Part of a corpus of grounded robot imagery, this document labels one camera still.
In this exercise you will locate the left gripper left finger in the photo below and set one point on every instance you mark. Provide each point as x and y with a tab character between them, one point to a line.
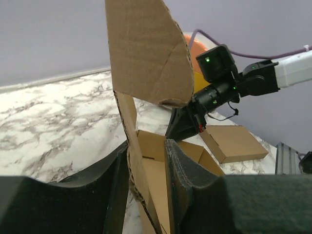
92	201

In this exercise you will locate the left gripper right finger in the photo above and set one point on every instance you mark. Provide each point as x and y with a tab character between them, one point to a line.
200	202

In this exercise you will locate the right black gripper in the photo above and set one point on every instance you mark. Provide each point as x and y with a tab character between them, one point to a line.
181	124

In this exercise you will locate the cardboard box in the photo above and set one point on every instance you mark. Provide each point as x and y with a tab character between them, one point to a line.
232	143
150	61

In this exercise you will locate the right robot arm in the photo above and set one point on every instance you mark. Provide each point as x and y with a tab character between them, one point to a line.
227	85

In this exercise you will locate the white cylinder container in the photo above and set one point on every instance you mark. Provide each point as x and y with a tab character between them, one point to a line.
200	45

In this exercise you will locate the aluminium frame profile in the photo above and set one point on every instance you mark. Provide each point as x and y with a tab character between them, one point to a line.
287	160

